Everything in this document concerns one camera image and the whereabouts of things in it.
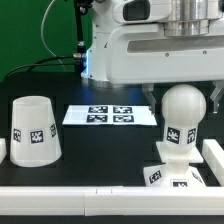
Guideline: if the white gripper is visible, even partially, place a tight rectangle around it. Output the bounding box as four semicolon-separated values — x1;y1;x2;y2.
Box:
106;22;224;114

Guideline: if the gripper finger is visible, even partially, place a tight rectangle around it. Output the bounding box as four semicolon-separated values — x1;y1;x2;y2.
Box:
210;80;224;113

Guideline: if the white lamp bulb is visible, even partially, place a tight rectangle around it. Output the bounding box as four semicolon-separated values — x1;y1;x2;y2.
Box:
162;84;206;153

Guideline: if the white lamp base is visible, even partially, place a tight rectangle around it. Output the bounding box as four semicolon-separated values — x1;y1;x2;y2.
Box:
143;142;206;188

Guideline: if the white lamp shade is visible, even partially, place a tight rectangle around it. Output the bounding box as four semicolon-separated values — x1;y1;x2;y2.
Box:
10;96;62;167

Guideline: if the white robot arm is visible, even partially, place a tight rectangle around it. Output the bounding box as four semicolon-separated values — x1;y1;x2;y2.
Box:
82;0;224;112

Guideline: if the white marker sheet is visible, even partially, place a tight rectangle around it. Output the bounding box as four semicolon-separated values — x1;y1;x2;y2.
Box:
63;105;157;126

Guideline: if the white right rail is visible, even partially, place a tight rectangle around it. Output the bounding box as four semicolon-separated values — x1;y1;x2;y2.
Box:
202;139;224;187

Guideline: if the grey thin cable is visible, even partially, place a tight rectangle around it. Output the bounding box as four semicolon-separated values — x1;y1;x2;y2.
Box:
40;0;68;73

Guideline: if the white left rail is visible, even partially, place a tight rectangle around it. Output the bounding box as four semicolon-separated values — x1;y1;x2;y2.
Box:
0;138;7;164

